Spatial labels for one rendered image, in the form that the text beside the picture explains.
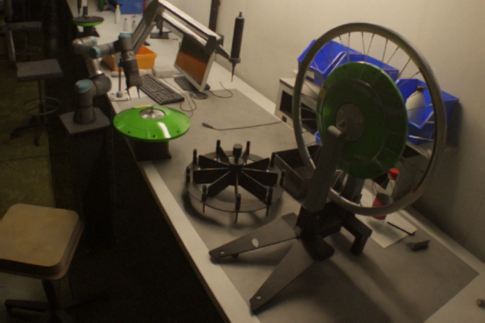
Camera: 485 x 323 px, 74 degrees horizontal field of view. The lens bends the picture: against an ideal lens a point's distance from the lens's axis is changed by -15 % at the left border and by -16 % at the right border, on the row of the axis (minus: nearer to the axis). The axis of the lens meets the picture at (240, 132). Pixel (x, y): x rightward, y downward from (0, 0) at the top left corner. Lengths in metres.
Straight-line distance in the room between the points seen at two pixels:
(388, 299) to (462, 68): 0.84
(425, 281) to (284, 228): 0.50
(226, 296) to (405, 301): 0.53
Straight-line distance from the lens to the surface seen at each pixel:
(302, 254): 1.07
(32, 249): 1.61
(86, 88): 1.92
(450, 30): 1.48
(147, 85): 2.26
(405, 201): 0.95
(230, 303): 1.01
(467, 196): 1.50
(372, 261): 1.25
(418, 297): 1.21
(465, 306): 1.28
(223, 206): 1.21
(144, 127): 1.41
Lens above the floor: 1.71
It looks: 26 degrees down
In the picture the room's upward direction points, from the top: 8 degrees clockwise
